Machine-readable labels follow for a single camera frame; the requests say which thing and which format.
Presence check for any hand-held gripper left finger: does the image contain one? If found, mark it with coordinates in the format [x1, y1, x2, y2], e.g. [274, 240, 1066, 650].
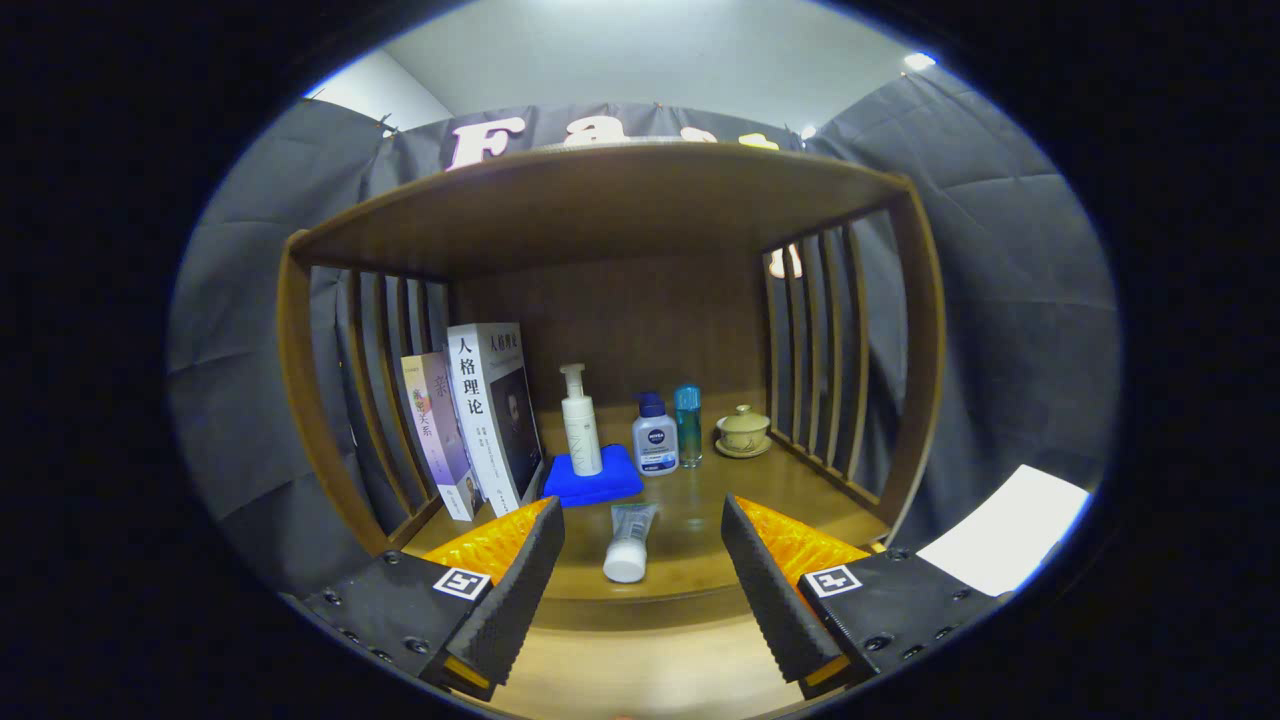
[300, 496, 566, 701]

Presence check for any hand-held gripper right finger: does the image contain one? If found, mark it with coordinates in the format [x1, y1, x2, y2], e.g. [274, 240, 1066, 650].
[720, 494, 1006, 701]

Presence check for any white tube with green label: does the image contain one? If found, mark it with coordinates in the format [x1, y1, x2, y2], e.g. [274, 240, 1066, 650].
[602, 503, 659, 585]

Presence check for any wooden drawer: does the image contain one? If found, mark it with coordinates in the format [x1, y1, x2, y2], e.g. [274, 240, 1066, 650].
[485, 610, 811, 720]

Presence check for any brown wooden cabinet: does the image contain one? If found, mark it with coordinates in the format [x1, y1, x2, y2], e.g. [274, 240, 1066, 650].
[277, 140, 948, 631]

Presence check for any blue folded cloth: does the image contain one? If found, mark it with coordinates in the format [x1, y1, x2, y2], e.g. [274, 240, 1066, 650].
[541, 443, 645, 508]

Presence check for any beige lidded tea cup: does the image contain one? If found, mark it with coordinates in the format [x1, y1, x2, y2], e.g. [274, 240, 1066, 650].
[717, 404, 771, 453]

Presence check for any white pump bottle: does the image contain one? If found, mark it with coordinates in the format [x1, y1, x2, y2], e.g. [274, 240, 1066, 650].
[558, 363, 604, 478]

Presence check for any teal bottle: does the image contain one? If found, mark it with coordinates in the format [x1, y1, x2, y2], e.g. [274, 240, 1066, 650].
[673, 384, 704, 469]

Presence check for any white bottle with blue cap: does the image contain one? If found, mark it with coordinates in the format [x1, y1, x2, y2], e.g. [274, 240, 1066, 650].
[631, 392, 680, 477]

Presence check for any purple book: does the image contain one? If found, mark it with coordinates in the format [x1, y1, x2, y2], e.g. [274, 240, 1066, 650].
[400, 350, 484, 523]

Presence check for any thick white and black book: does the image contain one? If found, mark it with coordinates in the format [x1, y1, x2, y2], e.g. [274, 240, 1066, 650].
[445, 322, 546, 518]

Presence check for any white sheet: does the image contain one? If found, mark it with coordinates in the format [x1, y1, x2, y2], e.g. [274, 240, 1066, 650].
[915, 464, 1091, 598]

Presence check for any black backdrop cloth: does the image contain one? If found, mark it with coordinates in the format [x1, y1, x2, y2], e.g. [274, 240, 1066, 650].
[165, 65, 1121, 601]

